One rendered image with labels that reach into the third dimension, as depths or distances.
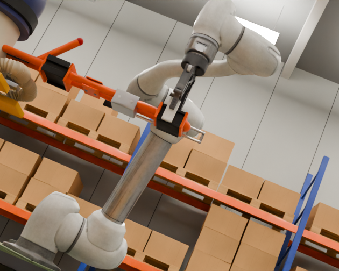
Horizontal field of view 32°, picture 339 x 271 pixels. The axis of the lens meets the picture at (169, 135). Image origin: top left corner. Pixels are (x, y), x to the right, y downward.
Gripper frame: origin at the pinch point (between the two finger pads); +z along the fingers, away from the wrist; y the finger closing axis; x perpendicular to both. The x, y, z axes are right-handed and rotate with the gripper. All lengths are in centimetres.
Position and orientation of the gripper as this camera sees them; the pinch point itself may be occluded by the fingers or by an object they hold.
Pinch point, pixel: (169, 118)
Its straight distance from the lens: 165.2
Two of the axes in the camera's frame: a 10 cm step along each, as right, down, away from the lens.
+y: 0.1, -3.4, -9.4
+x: 9.2, 3.8, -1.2
